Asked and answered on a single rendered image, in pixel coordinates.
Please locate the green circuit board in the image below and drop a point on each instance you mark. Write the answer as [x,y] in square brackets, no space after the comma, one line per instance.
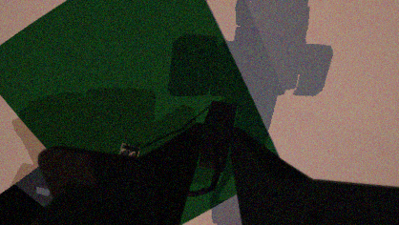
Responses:
[123,76]

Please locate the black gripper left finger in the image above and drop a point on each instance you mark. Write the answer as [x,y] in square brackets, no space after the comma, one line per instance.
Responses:
[156,183]

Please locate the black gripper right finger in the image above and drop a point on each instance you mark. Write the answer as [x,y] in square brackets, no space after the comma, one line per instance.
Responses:
[272,192]

